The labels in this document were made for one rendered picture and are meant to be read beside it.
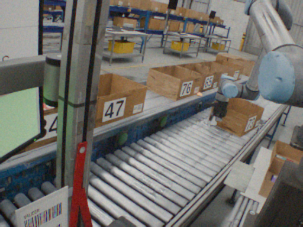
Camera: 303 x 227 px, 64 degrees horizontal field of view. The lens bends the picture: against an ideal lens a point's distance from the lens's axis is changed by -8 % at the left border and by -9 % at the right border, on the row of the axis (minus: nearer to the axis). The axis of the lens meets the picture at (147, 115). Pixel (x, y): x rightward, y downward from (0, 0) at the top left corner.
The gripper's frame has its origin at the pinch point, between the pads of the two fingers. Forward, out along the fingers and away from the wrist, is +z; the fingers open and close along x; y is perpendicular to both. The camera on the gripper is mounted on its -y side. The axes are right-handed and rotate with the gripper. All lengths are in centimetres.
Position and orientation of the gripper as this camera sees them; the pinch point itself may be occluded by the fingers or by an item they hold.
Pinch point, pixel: (210, 125)
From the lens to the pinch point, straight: 188.5
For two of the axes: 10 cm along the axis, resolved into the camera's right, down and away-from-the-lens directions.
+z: -1.8, 9.0, 3.9
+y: 7.8, 3.7, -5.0
